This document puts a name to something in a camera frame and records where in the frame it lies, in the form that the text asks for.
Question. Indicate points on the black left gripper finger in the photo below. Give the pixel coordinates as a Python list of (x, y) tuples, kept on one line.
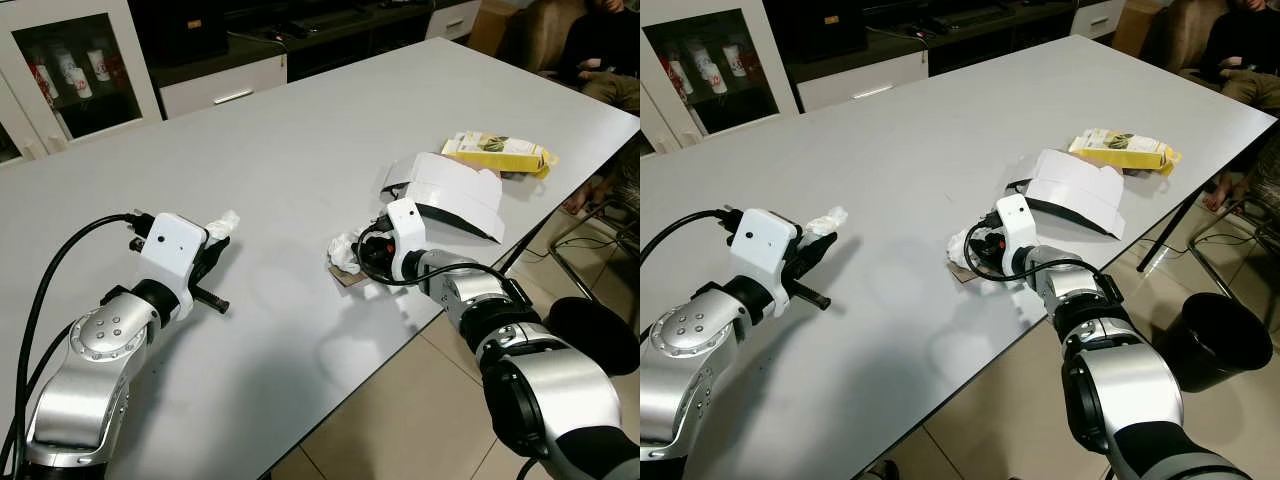
[(815, 255), (217, 254)]

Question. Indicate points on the large white tissue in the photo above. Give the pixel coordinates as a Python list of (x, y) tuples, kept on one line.
[(960, 250), (345, 250)]

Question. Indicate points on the small white tissue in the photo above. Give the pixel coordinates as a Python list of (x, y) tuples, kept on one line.
[(222, 224), (826, 222)]

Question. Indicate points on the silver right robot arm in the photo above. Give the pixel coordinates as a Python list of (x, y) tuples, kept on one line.
[(1130, 390), (550, 390)]

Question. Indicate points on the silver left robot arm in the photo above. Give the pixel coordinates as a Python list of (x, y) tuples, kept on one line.
[(680, 370), (95, 370)]

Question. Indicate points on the black round rubbish bin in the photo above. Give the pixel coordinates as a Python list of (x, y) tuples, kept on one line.
[(1215, 340), (595, 335)]

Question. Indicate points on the brown paper scrap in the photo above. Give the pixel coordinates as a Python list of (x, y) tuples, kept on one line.
[(348, 277), (968, 274)]

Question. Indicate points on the white folded paper box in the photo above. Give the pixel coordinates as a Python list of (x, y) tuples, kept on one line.
[(1080, 190), (455, 195)]

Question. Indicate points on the yellow snack package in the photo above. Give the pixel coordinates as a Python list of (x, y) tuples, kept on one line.
[(500, 152), (1125, 148)]

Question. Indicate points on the low white drawer cabinet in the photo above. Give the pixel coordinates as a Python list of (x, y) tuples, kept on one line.
[(860, 80), (225, 85)]

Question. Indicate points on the white glass door cabinet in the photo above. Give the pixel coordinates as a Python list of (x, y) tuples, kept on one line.
[(145, 60), (780, 55)]

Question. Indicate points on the white red paper cup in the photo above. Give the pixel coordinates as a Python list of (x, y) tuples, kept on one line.
[(680, 74), (737, 58), (76, 74), (45, 78), (711, 70), (101, 64)]

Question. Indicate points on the small brown cardboard box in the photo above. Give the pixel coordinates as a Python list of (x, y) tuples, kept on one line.
[(490, 25), (1132, 25)]

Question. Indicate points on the grey checked cover metal chair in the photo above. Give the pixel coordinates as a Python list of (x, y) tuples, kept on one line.
[(1250, 215)]

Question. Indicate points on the brown armchair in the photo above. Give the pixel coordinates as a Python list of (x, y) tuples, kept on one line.
[(1185, 35), (540, 35)]

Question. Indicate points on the seated person beige trousers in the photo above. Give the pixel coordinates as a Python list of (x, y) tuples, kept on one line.
[(1245, 50), (610, 50)]

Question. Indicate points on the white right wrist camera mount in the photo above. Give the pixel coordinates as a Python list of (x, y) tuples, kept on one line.
[(1016, 228), (405, 235)]

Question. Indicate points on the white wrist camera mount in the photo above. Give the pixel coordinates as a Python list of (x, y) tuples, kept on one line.
[(762, 248), (405, 235), (172, 248), (1016, 228)]

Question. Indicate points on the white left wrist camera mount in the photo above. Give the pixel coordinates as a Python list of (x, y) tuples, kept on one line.
[(172, 248), (762, 248)]

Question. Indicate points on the black table leg frame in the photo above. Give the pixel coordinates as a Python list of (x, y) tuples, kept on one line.
[(1168, 232)]

